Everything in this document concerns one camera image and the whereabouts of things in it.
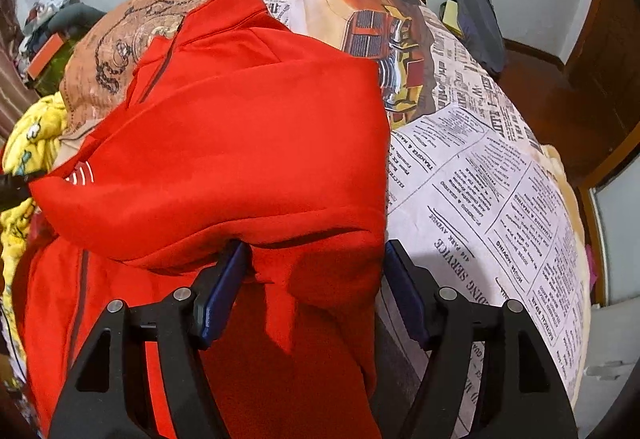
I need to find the newspaper print bed sheet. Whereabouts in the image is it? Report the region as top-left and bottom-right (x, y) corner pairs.
(57, 0), (593, 439)

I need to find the yellow cartoon print blanket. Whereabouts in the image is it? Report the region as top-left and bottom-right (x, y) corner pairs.
(0, 91), (68, 390)

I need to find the grey cloth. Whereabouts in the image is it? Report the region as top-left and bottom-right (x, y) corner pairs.
(50, 3), (108, 37)

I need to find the wooden framed pale panel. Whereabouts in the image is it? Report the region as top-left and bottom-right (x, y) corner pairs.
(577, 179), (640, 307)

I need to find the green cloth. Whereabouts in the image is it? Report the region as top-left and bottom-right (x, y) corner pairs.
(35, 39), (81, 94)

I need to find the dark blue clothing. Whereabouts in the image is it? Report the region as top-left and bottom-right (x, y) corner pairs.
(440, 0), (508, 80)

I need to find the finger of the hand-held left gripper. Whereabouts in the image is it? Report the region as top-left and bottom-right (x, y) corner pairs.
(0, 171), (36, 210)

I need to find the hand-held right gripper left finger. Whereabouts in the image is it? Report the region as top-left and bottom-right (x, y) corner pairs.
(47, 239), (253, 439)

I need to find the brown wooden door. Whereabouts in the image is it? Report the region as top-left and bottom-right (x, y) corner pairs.
(565, 0), (640, 120)

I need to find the pale yellow cloth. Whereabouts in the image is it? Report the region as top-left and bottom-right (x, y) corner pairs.
(442, 0), (463, 32)

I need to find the red box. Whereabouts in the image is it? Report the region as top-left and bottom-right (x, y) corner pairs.
(27, 33), (68, 80)

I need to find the red jacket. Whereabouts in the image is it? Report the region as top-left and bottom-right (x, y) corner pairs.
(12, 0), (393, 439)

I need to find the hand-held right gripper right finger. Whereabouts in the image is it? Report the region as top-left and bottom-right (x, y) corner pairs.
(382, 239), (581, 439)

